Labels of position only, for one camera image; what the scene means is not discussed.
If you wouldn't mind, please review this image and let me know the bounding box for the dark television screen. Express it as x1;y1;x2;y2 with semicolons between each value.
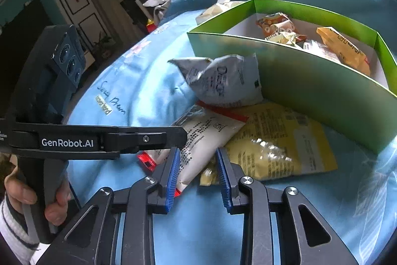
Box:
0;0;53;67

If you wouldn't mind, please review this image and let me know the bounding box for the white green snack packet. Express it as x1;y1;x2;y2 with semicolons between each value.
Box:
265;31;307;50

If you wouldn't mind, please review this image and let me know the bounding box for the orange brown patterned snack packet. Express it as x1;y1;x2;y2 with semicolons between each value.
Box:
256;12;300;39

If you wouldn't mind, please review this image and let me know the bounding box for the person's left forearm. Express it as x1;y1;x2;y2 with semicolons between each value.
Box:
0;193;53;265

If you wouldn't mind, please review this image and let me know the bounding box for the clear cracker packet white label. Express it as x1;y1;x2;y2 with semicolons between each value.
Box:
302;39;345;64

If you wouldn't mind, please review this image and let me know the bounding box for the yellow snack packet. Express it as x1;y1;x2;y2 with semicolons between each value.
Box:
199;103;338;186

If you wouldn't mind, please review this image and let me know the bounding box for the crumpled white cloth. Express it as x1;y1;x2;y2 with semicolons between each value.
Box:
143;0;174;26

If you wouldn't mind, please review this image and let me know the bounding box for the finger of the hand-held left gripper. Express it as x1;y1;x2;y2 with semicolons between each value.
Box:
105;125;188;154

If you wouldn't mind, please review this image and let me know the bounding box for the light blue printed bedsheet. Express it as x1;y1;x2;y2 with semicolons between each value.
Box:
66;17;397;265

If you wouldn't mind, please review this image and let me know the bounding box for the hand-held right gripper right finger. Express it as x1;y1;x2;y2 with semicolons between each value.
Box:
215;147;360;265

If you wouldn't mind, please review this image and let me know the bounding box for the potted plant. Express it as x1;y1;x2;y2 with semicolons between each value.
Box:
93;32;115;61

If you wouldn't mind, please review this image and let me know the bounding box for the person's left hand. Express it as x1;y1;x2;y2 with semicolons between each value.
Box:
4;166;71;224

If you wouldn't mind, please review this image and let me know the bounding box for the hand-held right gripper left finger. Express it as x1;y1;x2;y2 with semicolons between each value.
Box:
35;147;182;265

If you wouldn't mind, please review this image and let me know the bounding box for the cream white snack packet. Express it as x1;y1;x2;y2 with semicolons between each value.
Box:
195;0;249;25

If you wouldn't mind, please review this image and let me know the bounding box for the silver foil snack packet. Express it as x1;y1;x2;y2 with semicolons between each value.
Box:
167;53;264;108

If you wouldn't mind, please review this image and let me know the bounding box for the green cardboard box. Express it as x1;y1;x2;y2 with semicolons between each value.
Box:
187;0;397;154

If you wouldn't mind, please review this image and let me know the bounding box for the white snack packet red edge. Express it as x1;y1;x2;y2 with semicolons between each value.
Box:
137;100;249;198

